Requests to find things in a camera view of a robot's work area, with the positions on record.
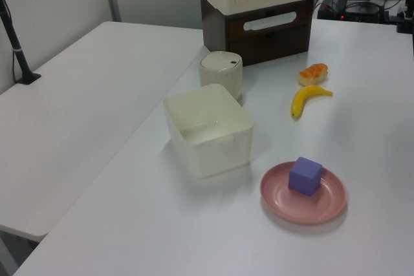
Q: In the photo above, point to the purple cube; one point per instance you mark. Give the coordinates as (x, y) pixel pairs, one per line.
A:
(304, 177)

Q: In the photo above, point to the cream open storage box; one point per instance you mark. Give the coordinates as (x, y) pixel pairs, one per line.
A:
(210, 156)

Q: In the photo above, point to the white lidded trash can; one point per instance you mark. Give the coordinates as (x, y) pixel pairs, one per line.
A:
(220, 75)

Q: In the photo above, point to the yellow toy banana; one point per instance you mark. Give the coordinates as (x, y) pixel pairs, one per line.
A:
(302, 98)

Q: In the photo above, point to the white toaster oven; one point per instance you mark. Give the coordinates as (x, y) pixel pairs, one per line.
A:
(268, 40)

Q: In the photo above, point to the pink round plate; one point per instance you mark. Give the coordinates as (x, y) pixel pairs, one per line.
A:
(275, 198)

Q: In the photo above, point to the orange glazed toy bread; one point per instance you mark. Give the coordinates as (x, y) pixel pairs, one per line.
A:
(313, 74)

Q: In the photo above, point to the black electronics box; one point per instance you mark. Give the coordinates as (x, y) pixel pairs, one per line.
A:
(355, 14)

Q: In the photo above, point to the black table clamp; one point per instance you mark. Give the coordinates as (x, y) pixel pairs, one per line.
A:
(404, 25)

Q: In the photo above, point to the black camera pole with clamp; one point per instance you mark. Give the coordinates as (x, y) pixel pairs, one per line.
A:
(16, 51)

